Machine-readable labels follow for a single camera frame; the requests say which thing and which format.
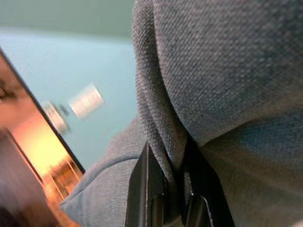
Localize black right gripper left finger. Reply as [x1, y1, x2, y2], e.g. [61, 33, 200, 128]
[125, 141, 167, 227]

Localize grey fabric pillow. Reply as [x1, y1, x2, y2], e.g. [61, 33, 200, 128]
[60, 0, 303, 227]

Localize black edged orange panel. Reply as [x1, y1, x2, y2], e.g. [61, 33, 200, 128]
[0, 47, 86, 227]

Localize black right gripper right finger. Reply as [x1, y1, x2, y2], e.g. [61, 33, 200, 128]
[181, 136, 235, 227]

